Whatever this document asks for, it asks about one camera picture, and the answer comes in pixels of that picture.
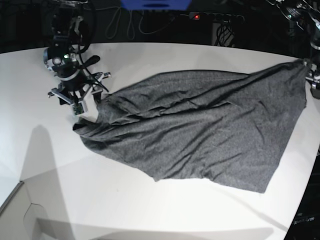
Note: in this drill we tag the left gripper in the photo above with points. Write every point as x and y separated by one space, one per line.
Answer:
313 76

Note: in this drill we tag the grey t-shirt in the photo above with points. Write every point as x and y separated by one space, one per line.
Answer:
230 128

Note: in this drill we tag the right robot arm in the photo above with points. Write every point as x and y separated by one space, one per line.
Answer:
74 26

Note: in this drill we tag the blue box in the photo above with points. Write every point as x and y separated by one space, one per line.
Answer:
179 5

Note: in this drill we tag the white chair at table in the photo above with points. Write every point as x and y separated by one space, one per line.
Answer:
20 219

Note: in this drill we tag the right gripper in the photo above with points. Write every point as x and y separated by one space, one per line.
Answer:
72 91

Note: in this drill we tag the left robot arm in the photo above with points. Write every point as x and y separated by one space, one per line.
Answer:
307 18

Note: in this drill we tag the black power strip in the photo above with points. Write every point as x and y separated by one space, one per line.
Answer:
216 17

